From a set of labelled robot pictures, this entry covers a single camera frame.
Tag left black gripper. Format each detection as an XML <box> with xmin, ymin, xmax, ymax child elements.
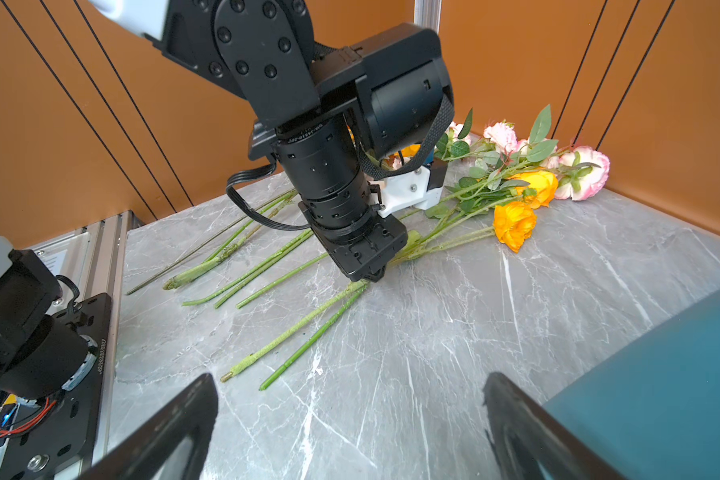
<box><xmin>299</xmin><ymin>201</ymin><xmax>408</xmax><ymax>282</ymax></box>

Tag orange poppy flower stem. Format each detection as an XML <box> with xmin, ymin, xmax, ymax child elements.
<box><xmin>219</xmin><ymin>170</ymin><xmax>560</xmax><ymax>392</ymax></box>

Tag teal ceramic vase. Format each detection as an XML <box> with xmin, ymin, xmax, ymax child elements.
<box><xmin>544</xmin><ymin>290</ymin><xmax>720</xmax><ymax>479</ymax></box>

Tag orange gerbera flower stem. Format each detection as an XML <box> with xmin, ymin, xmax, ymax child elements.
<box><xmin>126</xmin><ymin>218</ymin><xmax>262</xmax><ymax>296</ymax></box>

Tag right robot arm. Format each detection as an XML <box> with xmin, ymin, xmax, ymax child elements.
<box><xmin>0</xmin><ymin>236</ymin><xmax>617</xmax><ymax>479</ymax></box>

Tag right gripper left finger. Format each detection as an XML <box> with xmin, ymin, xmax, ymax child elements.
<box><xmin>80</xmin><ymin>373</ymin><xmax>218</xmax><ymax>479</ymax></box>

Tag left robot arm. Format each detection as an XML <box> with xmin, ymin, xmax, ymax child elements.
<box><xmin>96</xmin><ymin>1</ymin><xmax>454</xmax><ymax>281</ymax></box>

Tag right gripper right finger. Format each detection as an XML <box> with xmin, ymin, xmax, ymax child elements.
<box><xmin>483</xmin><ymin>372</ymin><xmax>623</xmax><ymax>479</ymax></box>

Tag left aluminium corner post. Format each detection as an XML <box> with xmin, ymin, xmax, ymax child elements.
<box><xmin>414</xmin><ymin>0</ymin><xmax>442</xmax><ymax>32</ymax></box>

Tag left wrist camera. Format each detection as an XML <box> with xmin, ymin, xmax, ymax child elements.
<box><xmin>374</xmin><ymin>159</ymin><xmax>448</xmax><ymax>218</ymax></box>

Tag aluminium front rail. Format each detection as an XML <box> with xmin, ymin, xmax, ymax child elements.
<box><xmin>29</xmin><ymin>209</ymin><xmax>139</xmax><ymax>313</ymax></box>

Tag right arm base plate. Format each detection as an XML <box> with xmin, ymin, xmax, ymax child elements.
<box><xmin>0</xmin><ymin>293</ymin><xmax>113</xmax><ymax>479</ymax></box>

